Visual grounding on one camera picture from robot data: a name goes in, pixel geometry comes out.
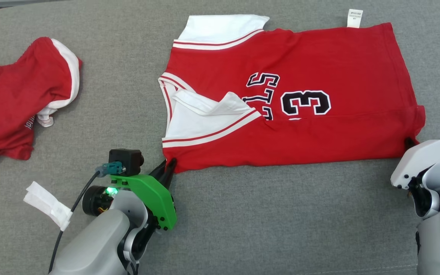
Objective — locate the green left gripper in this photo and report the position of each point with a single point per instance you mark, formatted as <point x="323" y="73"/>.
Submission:
<point x="155" y="198"/>

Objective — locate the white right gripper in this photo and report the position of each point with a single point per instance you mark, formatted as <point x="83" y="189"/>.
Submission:
<point x="414" y="160"/>

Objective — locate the red white basketball jersey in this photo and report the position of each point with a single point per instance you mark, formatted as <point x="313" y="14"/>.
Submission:
<point x="319" y="68"/>

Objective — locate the red white-trimmed shorts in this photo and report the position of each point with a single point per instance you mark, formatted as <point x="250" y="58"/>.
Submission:
<point x="10" y="99"/>

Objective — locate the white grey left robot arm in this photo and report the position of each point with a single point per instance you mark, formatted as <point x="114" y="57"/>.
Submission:
<point x="97" y="240"/>

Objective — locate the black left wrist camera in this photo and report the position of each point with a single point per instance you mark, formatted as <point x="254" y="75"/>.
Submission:
<point x="126" y="160"/>

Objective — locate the teal left camera connector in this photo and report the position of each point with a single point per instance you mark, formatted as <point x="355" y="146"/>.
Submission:
<point x="109" y="168"/>

